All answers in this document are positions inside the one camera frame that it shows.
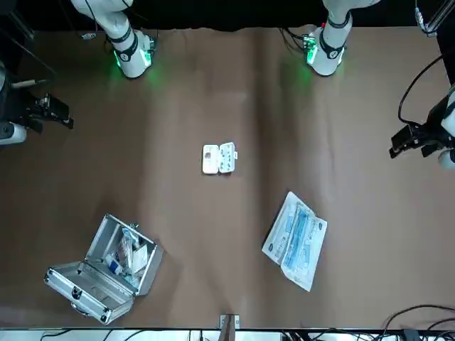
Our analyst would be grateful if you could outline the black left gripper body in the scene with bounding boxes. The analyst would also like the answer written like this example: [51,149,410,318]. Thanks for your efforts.
[421,101,451,150]

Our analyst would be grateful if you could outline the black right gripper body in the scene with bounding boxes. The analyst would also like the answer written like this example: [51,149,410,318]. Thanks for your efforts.
[6,97,42,125]

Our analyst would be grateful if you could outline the small white medicine box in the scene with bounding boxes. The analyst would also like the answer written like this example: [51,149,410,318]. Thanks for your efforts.
[201,141,240,176]

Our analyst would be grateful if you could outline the clear plastic bag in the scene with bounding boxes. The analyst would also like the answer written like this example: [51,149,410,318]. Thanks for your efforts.
[118,227,143,264]

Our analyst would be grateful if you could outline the white blue gauze packet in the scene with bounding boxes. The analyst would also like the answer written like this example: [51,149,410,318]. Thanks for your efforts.
[104,251,124,275]

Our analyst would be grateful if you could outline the blue face mask packet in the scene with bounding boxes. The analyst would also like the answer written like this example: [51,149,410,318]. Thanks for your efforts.
[280,204,328,293]
[261,191,318,281]

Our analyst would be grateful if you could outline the white paper packet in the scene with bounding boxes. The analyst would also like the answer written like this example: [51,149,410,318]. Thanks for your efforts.
[132,244,149,274]

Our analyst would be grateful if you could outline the aluminium case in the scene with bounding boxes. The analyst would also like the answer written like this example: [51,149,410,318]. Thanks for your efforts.
[43,212,166,326]

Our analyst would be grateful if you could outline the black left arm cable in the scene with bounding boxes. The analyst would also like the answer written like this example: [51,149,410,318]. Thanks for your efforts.
[397,56,445,125]

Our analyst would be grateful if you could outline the aluminium frame bar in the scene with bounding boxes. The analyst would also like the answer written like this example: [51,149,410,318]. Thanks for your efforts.
[424,0,454,38]

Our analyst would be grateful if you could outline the left arm cable with connector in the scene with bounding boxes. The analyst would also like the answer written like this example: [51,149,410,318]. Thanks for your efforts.
[413,0,427,35]

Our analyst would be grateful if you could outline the aluminium frame post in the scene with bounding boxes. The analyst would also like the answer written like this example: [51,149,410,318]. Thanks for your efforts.
[219,313,240,341]

